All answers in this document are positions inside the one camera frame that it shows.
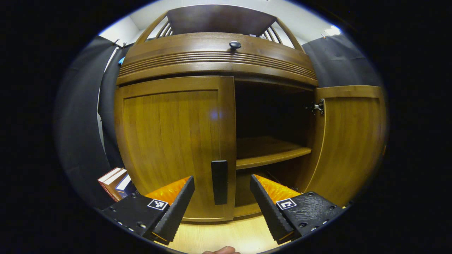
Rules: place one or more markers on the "wooden double-door shoe cabinet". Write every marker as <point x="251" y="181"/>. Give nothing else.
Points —
<point x="212" y="60"/>

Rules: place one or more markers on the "wooden inner cabinet shelf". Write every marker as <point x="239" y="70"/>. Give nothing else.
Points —
<point x="268" y="151"/>

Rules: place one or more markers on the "black backdrop cloth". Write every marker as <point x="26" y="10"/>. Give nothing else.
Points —
<point x="77" y="134"/>

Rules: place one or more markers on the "round black drawer knob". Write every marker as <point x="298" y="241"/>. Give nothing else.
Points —
<point x="235" y="44"/>

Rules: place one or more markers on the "brown book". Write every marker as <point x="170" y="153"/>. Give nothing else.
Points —
<point x="112" y="181"/>

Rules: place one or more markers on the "blue book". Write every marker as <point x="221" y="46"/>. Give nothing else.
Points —
<point x="125" y="187"/>

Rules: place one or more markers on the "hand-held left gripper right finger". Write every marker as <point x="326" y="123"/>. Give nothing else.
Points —
<point x="266" y="211"/>

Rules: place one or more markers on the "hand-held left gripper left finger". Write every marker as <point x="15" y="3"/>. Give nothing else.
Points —
<point x="178" y="207"/>

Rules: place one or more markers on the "small ceiling light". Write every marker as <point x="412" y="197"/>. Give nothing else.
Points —
<point x="333" y="30"/>

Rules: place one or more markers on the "metal right door hinge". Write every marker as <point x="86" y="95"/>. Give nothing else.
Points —
<point x="318" y="107"/>

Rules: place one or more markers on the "wooden cabinet door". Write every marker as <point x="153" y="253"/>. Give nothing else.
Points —
<point x="169" y="134"/>
<point x="349" y="141"/>

